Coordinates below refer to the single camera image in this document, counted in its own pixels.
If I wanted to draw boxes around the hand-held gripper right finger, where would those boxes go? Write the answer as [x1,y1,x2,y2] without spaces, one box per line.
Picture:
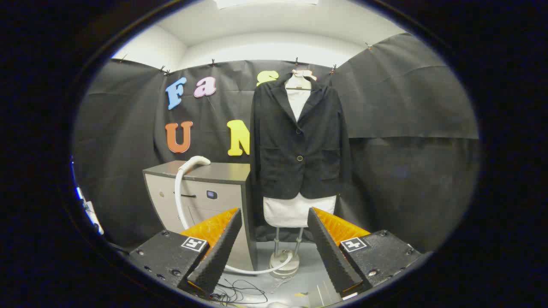
[307,207,423,296]

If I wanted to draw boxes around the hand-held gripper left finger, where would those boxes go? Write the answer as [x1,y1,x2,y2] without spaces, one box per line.
[128,207,243,296]

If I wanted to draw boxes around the black button jacket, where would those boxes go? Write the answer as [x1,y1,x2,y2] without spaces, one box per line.
[250,73,352,200]

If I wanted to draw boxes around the steamer base with poles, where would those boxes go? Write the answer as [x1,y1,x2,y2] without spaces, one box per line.
[269,227,305,278]

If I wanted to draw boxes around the grey cabinet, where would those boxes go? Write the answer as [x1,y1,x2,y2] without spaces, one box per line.
[143,160,257,272]

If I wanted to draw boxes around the white and blue object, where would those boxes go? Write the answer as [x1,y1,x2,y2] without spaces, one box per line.
[71,158,104,235]

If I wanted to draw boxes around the black backdrop cloth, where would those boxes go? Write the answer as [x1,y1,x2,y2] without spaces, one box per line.
[73,32,480,253]

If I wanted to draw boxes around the cream plastic hanger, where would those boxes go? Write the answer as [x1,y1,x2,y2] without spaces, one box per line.
[285,70,317,91]

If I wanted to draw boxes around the row of small backdrop clips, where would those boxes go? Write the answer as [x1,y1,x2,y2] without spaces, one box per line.
[120,43,373,75]

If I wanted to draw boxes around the long ceiling light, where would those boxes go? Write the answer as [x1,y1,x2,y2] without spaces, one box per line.
[214,0,319,9]

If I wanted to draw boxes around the black floor cables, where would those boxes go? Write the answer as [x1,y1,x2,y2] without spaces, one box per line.
[210,278,268,305]

